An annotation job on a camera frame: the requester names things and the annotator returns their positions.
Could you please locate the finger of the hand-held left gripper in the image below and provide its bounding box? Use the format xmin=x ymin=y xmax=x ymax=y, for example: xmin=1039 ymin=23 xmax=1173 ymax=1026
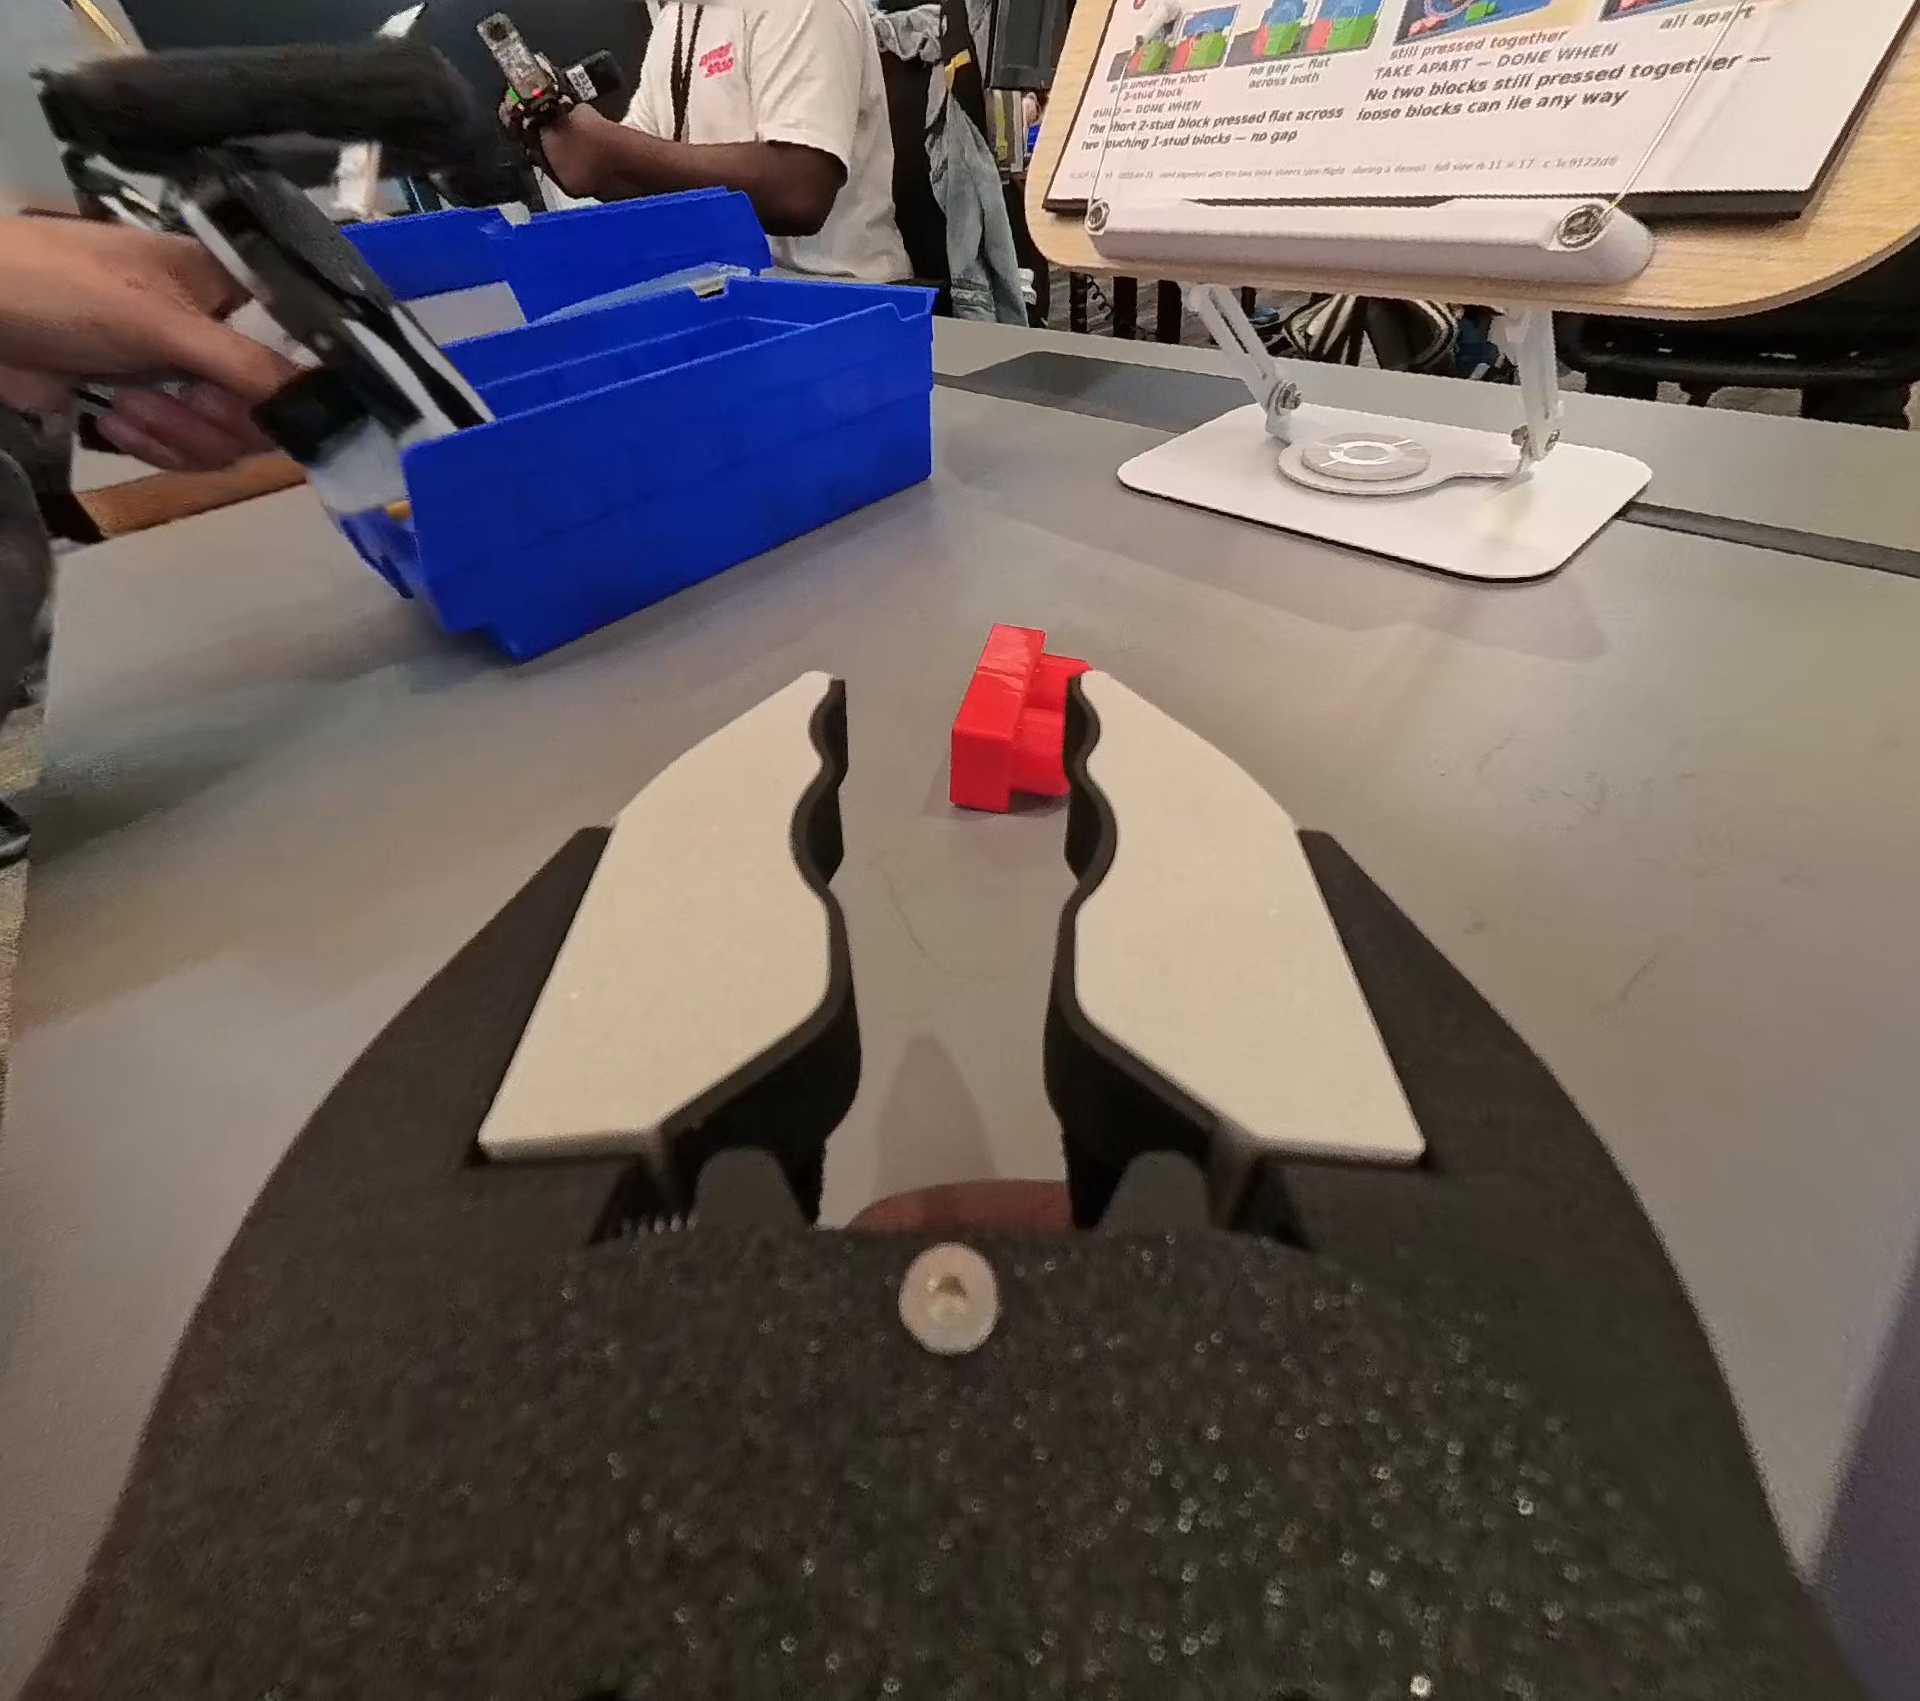
xmin=306 ymin=409 xmax=415 ymax=519
xmin=343 ymin=290 xmax=499 ymax=441

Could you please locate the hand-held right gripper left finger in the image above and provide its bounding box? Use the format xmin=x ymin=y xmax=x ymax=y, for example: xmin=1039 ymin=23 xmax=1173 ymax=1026
xmin=476 ymin=670 xmax=865 ymax=1230

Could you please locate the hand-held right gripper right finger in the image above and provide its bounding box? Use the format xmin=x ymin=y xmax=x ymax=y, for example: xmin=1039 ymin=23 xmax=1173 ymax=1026
xmin=1044 ymin=668 xmax=1428 ymax=1235

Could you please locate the red two-stud toy block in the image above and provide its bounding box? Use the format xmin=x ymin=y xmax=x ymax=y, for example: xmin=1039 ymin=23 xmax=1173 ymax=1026
xmin=948 ymin=624 xmax=1094 ymax=814

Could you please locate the grey desk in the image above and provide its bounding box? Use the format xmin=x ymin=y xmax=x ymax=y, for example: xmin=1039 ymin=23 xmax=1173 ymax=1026
xmin=0 ymin=318 xmax=1920 ymax=1701

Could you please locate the person's left hand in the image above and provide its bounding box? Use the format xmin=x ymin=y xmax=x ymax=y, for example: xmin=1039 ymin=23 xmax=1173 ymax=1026
xmin=0 ymin=211 xmax=306 ymax=471

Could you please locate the person's right hand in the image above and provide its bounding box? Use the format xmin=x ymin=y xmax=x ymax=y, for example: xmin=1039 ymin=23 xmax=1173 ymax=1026
xmin=853 ymin=1179 xmax=1081 ymax=1235

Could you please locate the black device with stickers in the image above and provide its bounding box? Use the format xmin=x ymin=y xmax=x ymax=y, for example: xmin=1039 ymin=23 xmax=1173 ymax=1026
xmin=476 ymin=11 xmax=624 ymax=141

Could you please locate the white stand with wooden board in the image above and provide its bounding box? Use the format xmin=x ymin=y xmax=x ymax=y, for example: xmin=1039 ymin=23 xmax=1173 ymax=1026
xmin=1024 ymin=0 xmax=1920 ymax=579

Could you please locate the denim jacket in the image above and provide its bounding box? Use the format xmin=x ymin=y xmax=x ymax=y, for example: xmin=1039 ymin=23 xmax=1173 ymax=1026
xmin=877 ymin=0 xmax=1039 ymax=325

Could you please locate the black office chair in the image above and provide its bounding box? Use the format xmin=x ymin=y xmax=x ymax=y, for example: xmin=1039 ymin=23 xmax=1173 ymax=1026
xmin=1561 ymin=275 xmax=1920 ymax=429

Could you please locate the dark desk cable flap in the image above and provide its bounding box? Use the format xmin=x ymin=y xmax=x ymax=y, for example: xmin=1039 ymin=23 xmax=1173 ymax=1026
xmin=937 ymin=358 xmax=1248 ymax=427

